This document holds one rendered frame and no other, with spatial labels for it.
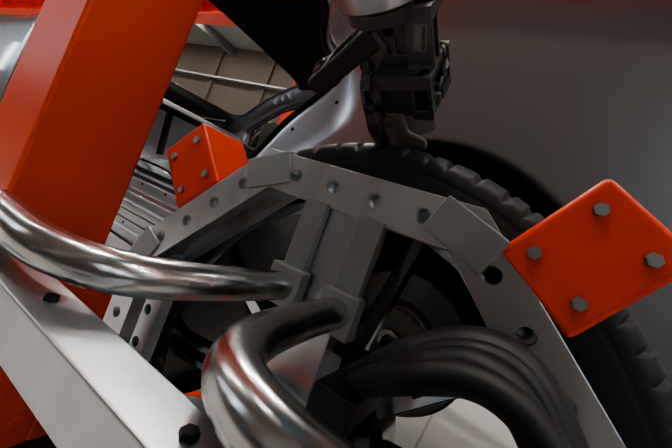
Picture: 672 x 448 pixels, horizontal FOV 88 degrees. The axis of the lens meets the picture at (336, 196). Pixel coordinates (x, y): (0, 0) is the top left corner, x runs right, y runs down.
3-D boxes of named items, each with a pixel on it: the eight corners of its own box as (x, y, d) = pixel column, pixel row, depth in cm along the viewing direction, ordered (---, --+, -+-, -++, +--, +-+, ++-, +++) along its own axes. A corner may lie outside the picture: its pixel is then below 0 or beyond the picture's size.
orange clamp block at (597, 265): (556, 327, 29) (661, 267, 27) (569, 342, 22) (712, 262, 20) (498, 257, 32) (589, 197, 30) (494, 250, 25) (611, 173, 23)
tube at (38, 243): (298, 315, 32) (338, 207, 32) (59, 353, 15) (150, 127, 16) (181, 248, 41) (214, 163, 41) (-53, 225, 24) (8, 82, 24)
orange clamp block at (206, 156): (260, 196, 46) (243, 142, 50) (216, 181, 39) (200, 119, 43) (221, 219, 48) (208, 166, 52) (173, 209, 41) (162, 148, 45)
